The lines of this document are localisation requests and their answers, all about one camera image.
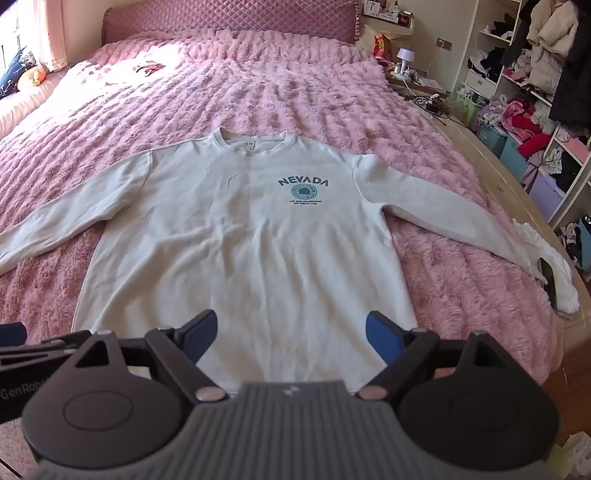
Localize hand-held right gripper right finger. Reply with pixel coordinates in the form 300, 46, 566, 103
355, 311, 509, 401

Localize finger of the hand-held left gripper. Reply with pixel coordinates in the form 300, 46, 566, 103
0, 323, 79, 366

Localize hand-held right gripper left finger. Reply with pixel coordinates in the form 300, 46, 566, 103
69, 310, 230, 402

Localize white printed sweatshirt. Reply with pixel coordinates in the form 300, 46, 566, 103
0, 126, 552, 398

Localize red clothes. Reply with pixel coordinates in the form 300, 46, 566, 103
517, 131, 553, 161

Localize pink clothes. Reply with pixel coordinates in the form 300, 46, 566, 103
501, 98, 537, 133

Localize white garment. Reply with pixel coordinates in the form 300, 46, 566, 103
512, 220, 581, 320

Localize purple storage bin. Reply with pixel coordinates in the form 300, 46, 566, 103
527, 172, 565, 223

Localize blue storage bin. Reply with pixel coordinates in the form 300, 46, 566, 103
475, 117, 509, 158
499, 136, 528, 175

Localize white plastic bag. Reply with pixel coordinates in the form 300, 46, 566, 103
560, 431, 591, 472

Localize white bed sheet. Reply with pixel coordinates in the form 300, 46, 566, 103
0, 69, 70, 139

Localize green storage bin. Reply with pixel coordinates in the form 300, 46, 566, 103
455, 90, 486, 128

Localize pink fluffy blanket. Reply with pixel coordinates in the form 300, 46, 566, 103
0, 28, 568, 480

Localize orange plush toy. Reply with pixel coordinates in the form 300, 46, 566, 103
18, 62, 49, 88

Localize navy patterned pillow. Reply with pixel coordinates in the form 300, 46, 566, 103
0, 46, 38, 99

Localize white table lamp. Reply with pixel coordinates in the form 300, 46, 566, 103
394, 48, 415, 77

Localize red bag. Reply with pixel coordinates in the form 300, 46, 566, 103
372, 34, 393, 63

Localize pink curtain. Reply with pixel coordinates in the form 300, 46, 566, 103
34, 0, 70, 72

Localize pink quilted headboard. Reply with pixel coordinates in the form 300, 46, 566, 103
102, 0, 365, 44

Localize black hanging coat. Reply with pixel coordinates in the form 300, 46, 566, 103
549, 0, 591, 136

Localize white wardrobe shelf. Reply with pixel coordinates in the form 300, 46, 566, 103
455, 0, 591, 228

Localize beige hanging coat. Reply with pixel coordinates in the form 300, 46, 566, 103
525, 0, 579, 89

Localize beige bed frame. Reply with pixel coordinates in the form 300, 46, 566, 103
385, 74, 591, 333

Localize tangled cables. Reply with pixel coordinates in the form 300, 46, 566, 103
405, 89, 452, 121

